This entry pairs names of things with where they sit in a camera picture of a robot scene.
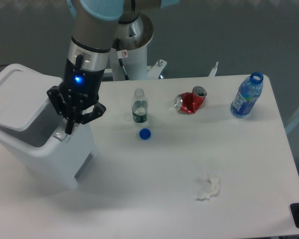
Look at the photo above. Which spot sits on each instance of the clear green-label bottle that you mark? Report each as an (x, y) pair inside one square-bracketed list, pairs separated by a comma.
[(139, 106)]

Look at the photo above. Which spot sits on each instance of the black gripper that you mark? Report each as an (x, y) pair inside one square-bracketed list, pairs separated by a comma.
[(77, 84)]

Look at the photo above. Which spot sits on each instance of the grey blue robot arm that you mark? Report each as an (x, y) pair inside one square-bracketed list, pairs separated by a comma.
[(100, 25)]

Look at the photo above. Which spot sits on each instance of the white push-button trash can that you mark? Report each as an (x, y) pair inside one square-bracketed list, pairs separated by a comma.
[(33, 132)]

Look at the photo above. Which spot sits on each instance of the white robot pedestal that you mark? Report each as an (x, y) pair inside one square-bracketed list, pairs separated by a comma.
[(129, 52)]

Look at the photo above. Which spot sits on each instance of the blue bottle cap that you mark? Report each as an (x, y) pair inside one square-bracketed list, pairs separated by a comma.
[(145, 133)]

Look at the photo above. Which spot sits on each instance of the blue drink bottle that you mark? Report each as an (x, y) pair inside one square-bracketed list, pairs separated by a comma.
[(248, 93)]

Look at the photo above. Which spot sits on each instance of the clear white bottle cap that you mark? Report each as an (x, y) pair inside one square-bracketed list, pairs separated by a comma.
[(127, 117)]

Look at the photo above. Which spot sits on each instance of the crushed red soda can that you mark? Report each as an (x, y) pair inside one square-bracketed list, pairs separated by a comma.
[(190, 102)]

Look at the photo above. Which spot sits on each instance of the crumpled white tissue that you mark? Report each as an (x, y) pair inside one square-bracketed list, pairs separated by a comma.
[(208, 187)]

